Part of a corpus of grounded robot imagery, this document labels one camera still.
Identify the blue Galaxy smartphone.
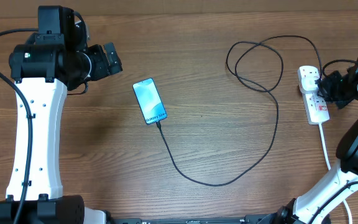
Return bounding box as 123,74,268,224
132,78,167,124

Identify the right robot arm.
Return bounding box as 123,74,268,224
259,58,358,224

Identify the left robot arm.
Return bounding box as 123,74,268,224
0,6,122,223

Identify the white charger plug adapter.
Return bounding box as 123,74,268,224
300,77,319,94

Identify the white power strip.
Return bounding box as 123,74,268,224
297,65,329,125

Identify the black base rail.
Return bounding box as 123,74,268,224
107,213,285,224

